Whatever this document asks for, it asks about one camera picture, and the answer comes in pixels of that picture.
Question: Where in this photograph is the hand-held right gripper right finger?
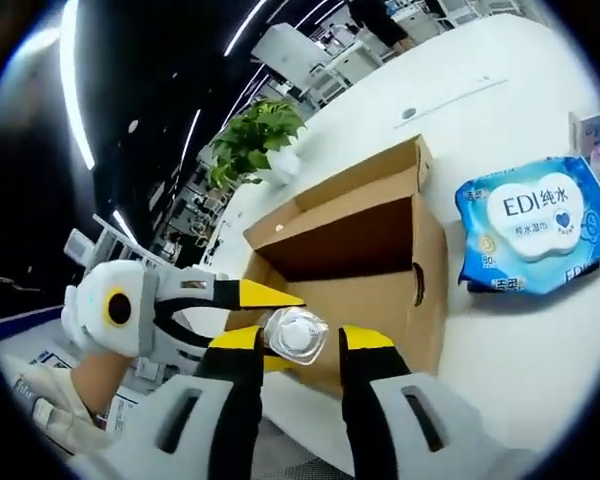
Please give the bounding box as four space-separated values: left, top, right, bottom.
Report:
336 324 487 480

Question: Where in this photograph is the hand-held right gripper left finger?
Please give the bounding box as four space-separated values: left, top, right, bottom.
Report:
97 324 265 480

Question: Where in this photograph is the clear plastic bottle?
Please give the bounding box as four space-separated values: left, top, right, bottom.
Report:
263 306 330 367

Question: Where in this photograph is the brown cardboard shoe box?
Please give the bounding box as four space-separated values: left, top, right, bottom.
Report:
224 133 450 399

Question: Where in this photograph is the light blue soft wipes packet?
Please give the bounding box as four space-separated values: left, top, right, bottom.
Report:
453 154 600 296

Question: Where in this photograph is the white metal shelf rack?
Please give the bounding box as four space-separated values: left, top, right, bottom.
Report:
62 213 149 274

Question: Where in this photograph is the grey mesh office chair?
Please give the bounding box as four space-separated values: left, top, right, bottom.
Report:
257 414 342 480

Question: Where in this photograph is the green potted plant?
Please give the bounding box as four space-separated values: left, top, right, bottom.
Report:
207 99 309 194

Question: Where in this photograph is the straight ceiling light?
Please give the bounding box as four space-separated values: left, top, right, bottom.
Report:
59 0 96 172

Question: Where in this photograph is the white office desk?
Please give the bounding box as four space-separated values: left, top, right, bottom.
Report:
307 42 369 104

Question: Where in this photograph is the white square pillar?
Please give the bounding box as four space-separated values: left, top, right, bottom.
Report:
252 23 327 72

